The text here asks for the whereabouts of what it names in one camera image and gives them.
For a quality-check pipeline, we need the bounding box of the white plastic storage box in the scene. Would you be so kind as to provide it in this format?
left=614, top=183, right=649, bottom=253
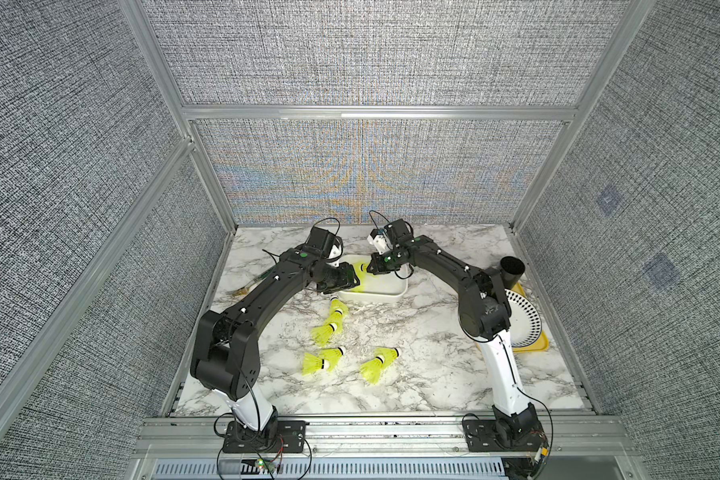
left=338, top=254, right=408, bottom=303

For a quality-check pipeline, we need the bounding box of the yellow shuttlecock three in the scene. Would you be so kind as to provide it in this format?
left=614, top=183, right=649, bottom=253
left=330, top=297, right=349, bottom=317

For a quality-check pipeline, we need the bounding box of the yellow shuttlecock six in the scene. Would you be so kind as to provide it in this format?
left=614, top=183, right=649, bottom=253
left=374, top=347, right=400, bottom=367

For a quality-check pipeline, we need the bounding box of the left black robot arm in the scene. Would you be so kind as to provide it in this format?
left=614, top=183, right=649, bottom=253
left=190, top=248, right=360, bottom=432

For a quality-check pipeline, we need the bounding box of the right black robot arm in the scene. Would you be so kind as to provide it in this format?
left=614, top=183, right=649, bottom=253
left=366, top=229, right=539, bottom=448

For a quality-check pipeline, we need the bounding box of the yellow shuttlecock five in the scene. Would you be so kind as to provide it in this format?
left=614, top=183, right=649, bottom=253
left=352, top=261, right=369, bottom=293

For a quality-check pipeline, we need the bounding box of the yellow shuttlecock four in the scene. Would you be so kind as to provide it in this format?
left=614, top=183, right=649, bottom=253
left=311, top=313, right=343, bottom=347

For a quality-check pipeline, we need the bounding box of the yellow shuttlecock eight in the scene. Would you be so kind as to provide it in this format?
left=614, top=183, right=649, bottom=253
left=302, top=347, right=344, bottom=375

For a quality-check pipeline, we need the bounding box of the yellow shuttlecock seven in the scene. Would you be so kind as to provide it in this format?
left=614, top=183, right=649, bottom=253
left=359, top=356, right=384, bottom=385

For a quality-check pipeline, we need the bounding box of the black mug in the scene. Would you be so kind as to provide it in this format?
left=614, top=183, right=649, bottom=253
left=499, top=256, right=526, bottom=290

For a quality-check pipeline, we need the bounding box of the black dotted white plate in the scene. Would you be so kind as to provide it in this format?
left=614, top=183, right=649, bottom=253
left=505, top=290, right=543, bottom=349

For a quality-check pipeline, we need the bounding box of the yellow tray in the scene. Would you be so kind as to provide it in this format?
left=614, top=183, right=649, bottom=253
left=512, top=283, right=550, bottom=353

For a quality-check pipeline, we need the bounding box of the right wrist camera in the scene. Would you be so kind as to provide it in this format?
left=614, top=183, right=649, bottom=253
left=367, top=219, right=415, bottom=254

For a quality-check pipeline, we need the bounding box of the green handled brush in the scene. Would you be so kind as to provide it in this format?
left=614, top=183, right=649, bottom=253
left=228, top=271, right=269, bottom=297

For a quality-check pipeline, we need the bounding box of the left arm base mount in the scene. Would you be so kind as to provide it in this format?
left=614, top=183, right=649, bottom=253
left=222, top=420, right=307, bottom=454

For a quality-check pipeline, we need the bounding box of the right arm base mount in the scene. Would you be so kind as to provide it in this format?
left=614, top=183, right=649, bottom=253
left=461, top=414, right=549, bottom=454

